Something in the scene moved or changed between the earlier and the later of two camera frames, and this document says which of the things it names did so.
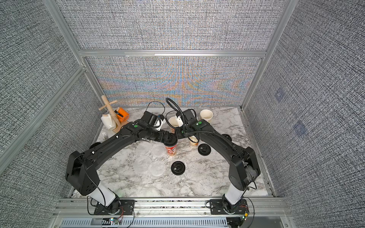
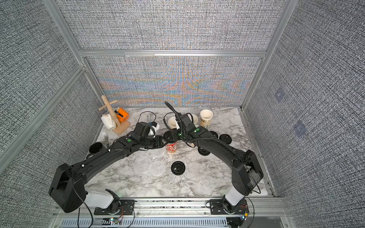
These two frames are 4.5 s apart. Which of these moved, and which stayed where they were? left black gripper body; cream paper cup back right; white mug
Moved: left black gripper body
Stayed: white mug; cream paper cup back right
